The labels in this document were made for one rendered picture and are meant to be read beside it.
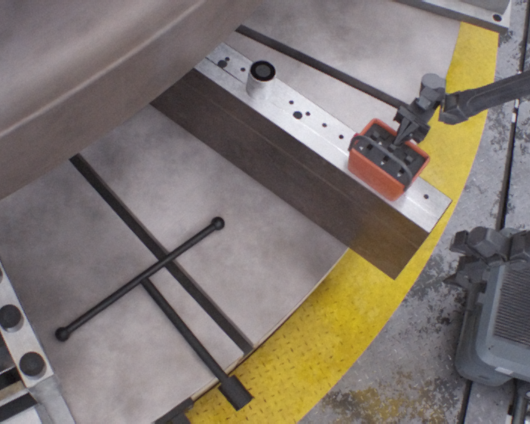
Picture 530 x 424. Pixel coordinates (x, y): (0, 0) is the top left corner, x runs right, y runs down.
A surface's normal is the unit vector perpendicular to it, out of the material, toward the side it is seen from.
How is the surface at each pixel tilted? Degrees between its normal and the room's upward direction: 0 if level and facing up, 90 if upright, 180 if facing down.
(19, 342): 0
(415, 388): 0
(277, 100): 0
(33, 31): 72
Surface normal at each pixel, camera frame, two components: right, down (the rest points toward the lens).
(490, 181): 0.11, -0.43
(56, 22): 0.66, 0.48
